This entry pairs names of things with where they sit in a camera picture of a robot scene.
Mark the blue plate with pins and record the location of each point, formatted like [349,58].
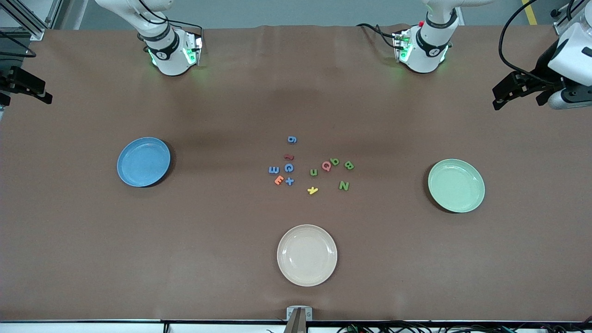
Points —
[143,162]

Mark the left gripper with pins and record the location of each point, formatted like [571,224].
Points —
[542,66]

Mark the green letter N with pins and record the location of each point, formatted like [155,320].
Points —
[343,185]

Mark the orange letter E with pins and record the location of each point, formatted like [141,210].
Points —
[279,180]

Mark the white table edge rail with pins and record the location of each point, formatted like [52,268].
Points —
[92,328]

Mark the pink letter Q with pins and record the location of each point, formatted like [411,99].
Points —
[323,165]

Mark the blue letter c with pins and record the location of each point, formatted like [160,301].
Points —
[285,167]

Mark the yellow letter k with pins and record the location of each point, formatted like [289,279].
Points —
[312,190]

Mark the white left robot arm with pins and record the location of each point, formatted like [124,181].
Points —
[430,51]

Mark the brown table cover sheet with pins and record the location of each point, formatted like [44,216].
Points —
[185,259]

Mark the light green plate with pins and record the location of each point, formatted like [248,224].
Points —
[456,185]

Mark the green letter B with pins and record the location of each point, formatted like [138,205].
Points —
[334,162]
[349,165]

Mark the blue number three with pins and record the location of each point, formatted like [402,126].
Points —
[273,169]

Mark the beige plate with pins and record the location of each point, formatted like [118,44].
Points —
[307,255]

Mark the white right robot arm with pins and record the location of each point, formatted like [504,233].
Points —
[171,60]

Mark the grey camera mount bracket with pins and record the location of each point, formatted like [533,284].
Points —
[299,314]

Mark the silver aluminium frame profile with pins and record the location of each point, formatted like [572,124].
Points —
[562,27]
[34,31]

